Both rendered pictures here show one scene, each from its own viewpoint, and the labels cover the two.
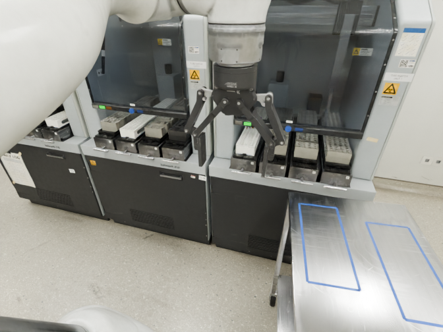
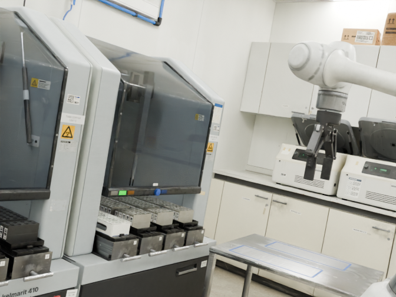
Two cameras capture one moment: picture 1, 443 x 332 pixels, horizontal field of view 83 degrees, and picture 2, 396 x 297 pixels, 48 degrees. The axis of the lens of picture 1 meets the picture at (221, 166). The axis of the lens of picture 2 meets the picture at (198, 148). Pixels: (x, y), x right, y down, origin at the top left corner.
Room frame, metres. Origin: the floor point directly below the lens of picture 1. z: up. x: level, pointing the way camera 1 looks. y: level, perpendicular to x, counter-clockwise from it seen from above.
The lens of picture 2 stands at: (0.34, 1.41, 1.29)
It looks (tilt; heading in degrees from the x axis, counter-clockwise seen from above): 3 degrees down; 290
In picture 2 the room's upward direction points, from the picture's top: 10 degrees clockwise
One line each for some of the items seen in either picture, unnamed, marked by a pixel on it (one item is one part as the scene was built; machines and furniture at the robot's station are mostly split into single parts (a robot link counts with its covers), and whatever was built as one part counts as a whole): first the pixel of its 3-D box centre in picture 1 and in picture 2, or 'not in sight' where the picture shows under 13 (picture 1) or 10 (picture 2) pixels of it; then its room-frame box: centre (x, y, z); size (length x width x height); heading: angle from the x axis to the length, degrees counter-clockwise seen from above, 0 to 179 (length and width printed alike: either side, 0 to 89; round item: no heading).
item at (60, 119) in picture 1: (69, 116); not in sight; (1.64, 1.05, 0.83); 0.30 x 0.10 x 0.06; 164
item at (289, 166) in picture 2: not in sight; (319, 154); (0.68, -2.69, 1.22); 0.62 x 0.56 x 0.64; 72
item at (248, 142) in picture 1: (250, 139); (96, 220); (1.29, -0.16, 0.83); 0.30 x 0.10 x 0.06; 164
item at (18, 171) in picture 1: (14, 168); not in sight; (1.59, 1.57, 0.43); 0.27 x 0.02 x 0.36; 74
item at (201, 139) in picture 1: (202, 149); (310, 168); (0.47, 0.04, 1.22); 0.03 x 0.01 x 0.07; 164
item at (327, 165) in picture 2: (265, 159); (326, 168); (0.43, -0.09, 1.22); 0.03 x 0.01 x 0.07; 164
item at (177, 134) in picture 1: (178, 135); (21, 233); (1.31, 0.25, 0.85); 0.12 x 0.02 x 0.06; 74
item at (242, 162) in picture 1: (253, 138); (73, 224); (1.42, -0.20, 0.78); 0.73 x 0.14 x 0.09; 164
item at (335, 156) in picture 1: (337, 157); (184, 215); (1.07, -0.58, 0.85); 0.12 x 0.02 x 0.06; 73
